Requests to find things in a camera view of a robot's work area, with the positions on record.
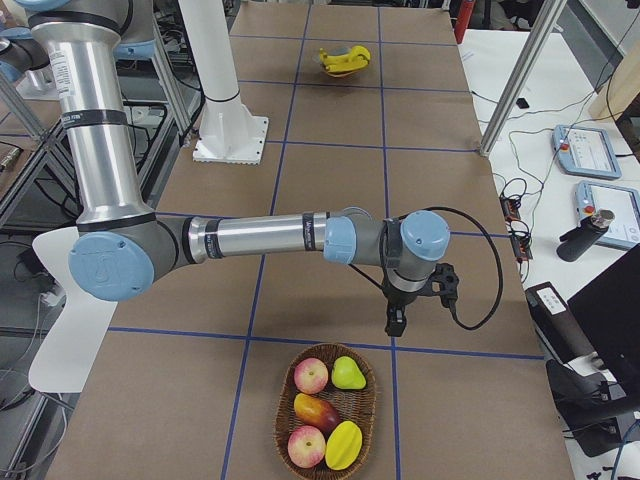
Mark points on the red cylinder tube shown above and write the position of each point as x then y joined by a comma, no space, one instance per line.
463,18

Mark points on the red apple upper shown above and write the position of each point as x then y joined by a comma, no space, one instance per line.
311,376

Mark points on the aluminium frame post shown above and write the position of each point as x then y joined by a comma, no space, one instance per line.
536,40

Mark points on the orange fruit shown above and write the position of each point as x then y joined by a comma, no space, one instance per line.
316,412

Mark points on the woven wicker fruit basket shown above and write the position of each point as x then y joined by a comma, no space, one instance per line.
358,406

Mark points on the blue teach pendant far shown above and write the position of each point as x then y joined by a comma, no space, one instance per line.
585,152

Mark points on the red apple lower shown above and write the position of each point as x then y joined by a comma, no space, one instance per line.
306,446

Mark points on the green apple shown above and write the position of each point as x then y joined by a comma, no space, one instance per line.
346,374

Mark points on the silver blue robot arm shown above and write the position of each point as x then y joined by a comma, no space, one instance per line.
319,73

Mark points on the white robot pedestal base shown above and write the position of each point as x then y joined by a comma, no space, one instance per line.
228,132

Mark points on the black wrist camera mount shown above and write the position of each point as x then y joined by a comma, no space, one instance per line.
443,283

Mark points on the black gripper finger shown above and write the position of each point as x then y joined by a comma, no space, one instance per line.
396,321

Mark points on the red apple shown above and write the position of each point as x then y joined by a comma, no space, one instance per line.
311,376
306,446

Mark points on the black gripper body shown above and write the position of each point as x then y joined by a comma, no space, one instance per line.
396,300

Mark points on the black monitor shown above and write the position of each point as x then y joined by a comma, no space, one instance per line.
607,311

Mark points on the grey square plate orange rim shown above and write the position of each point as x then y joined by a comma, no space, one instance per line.
355,49

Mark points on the black box white label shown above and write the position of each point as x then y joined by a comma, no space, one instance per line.
559,328

